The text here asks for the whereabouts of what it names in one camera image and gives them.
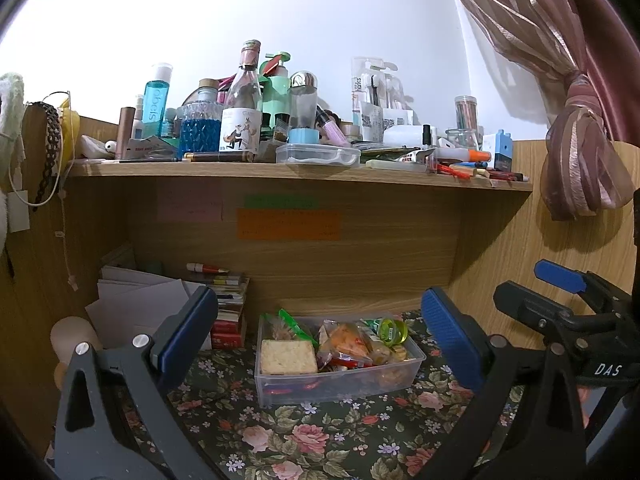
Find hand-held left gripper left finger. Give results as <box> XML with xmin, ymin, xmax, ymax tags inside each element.
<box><xmin>52</xmin><ymin>285</ymin><xmax>221</xmax><ymax>480</ymax></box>

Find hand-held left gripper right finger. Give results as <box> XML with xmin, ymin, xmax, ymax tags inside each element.
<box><xmin>420</xmin><ymin>287</ymin><xmax>587</xmax><ymax>480</ymax></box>

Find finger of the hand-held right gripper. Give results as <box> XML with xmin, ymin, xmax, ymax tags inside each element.
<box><xmin>533</xmin><ymin>259</ymin><xmax>589</xmax><ymax>294</ymax></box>
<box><xmin>492</xmin><ymin>281</ymin><xmax>577</xmax><ymax>334</ymax></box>

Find clear plastic container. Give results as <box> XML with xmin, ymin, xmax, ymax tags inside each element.
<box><xmin>254</xmin><ymin>312</ymin><xmax>427</xmax><ymax>408</ymax></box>

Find stack of books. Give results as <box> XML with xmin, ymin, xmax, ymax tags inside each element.
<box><xmin>202</xmin><ymin>270</ymin><xmax>250</xmax><ymax>350</ymax></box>

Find green jelly cup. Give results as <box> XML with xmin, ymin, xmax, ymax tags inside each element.
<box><xmin>376</xmin><ymin>317</ymin><xmax>410</xmax><ymax>347</ymax></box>

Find white paper sheets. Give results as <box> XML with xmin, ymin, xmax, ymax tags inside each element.
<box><xmin>85</xmin><ymin>266</ymin><xmax>201</xmax><ymax>351</ymax></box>

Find small red snack packet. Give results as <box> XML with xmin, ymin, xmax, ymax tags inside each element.
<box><xmin>327</xmin><ymin>351</ymin><xmax>373</xmax><ymax>368</ymax></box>

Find square cracker packet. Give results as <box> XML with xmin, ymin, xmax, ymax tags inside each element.
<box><xmin>260</xmin><ymin>339</ymin><xmax>319</xmax><ymax>376</ymax></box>

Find orange snack packet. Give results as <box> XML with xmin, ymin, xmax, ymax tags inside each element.
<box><xmin>320</xmin><ymin>322</ymin><xmax>376</xmax><ymax>361</ymax></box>

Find green snack packet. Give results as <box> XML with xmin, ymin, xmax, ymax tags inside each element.
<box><xmin>277</xmin><ymin>308</ymin><xmax>319</xmax><ymax>346</ymax></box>

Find pink striped curtain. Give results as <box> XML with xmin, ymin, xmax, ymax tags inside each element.
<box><xmin>437</xmin><ymin>0</ymin><xmax>640</xmax><ymax>222</ymax></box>

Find white rounded object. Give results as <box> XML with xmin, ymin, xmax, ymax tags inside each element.
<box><xmin>50</xmin><ymin>316</ymin><xmax>98</xmax><ymax>391</ymax></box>

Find pink sticky note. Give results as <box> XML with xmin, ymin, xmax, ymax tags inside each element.
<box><xmin>157</xmin><ymin>192</ymin><xmax>224</xmax><ymax>222</ymax></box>

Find blue pencil sharpener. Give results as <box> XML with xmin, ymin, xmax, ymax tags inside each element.
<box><xmin>482</xmin><ymin>130</ymin><xmax>515</xmax><ymax>171</ymax></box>

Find orange sticky note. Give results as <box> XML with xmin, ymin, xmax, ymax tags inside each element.
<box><xmin>236</xmin><ymin>209</ymin><xmax>342</xmax><ymax>241</ymax></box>

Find dark floral tablecloth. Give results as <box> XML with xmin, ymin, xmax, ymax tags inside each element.
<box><xmin>45</xmin><ymin>310</ymin><xmax>531</xmax><ymax>480</ymax></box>

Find white marker orange cap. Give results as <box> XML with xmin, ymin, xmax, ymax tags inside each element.
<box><xmin>437</xmin><ymin>147</ymin><xmax>492</xmax><ymax>163</ymax></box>

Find green sticky note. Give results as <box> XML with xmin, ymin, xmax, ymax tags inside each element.
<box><xmin>243</xmin><ymin>195</ymin><xmax>321</xmax><ymax>209</ymax></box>

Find small glass cup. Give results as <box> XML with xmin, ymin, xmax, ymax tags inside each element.
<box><xmin>445</xmin><ymin>129</ymin><xmax>481</xmax><ymax>152</ymax></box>

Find brown gold pen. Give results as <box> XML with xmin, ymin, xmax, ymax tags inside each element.
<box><xmin>182</xmin><ymin>151</ymin><xmax>256</xmax><ymax>164</ymax></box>

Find clear tube of pencils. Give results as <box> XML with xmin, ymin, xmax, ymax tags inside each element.
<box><xmin>455</xmin><ymin>95</ymin><xmax>479</xmax><ymax>131</ymax></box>

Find wooden shelf unit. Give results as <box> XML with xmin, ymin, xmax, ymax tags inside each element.
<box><xmin>0</xmin><ymin>107</ymin><xmax>640</xmax><ymax>411</ymax></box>

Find blue crystal glass jar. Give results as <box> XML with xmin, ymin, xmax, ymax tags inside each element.
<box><xmin>179</xmin><ymin>102</ymin><xmax>223</xmax><ymax>161</ymax></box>

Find white rectangular box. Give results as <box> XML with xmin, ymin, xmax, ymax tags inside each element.
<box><xmin>382</xmin><ymin>125</ymin><xmax>438</xmax><ymax>147</ymax></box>

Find white power adapter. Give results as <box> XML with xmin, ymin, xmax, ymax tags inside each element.
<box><xmin>7</xmin><ymin>190</ymin><xmax>31</xmax><ymax>233</ymax></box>

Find rose gold cosmetic tube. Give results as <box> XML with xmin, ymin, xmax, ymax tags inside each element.
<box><xmin>117</xmin><ymin>106</ymin><xmax>137</xmax><ymax>161</ymax></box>

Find clear lidded plastic box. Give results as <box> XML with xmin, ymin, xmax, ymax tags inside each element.
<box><xmin>276</xmin><ymin>142</ymin><xmax>362</xmax><ymax>168</ymax></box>

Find small white spray bottle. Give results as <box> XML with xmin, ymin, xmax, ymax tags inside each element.
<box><xmin>132</xmin><ymin>94</ymin><xmax>146</xmax><ymax>141</ymax></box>

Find black braided headband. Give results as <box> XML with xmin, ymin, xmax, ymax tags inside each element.
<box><xmin>30</xmin><ymin>102</ymin><xmax>64</xmax><ymax>211</ymax></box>

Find clear labelled glass bottle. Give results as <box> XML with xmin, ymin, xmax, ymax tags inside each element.
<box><xmin>219</xmin><ymin>40</ymin><xmax>264</xmax><ymax>154</ymax></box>

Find blue liquid plastic bottle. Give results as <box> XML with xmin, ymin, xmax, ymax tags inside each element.
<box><xmin>142</xmin><ymin>62</ymin><xmax>173</xmax><ymax>138</ymax></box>

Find pink lip gloss tube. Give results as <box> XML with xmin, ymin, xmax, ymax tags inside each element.
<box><xmin>315</xmin><ymin>105</ymin><xmax>346</xmax><ymax>143</ymax></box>

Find green pump bottle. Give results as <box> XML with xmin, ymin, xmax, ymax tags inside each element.
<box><xmin>262</xmin><ymin>51</ymin><xmax>293</xmax><ymax>131</ymax></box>

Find clear bottle silver cap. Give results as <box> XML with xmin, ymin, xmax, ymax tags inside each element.
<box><xmin>289</xmin><ymin>71</ymin><xmax>319</xmax><ymax>131</ymax></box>

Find toothbrush blister pack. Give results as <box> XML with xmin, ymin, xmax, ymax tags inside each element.
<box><xmin>351</xmin><ymin>57</ymin><xmax>401</xmax><ymax>111</ymax></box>

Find white fluffy towel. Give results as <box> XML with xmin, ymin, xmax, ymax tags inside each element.
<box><xmin>0</xmin><ymin>72</ymin><xmax>27</xmax><ymax>161</ymax></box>

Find white cord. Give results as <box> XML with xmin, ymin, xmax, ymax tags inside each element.
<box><xmin>50</xmin><ymin>160</ymin><xmax>81</xmax><ymax>291</ymax></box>

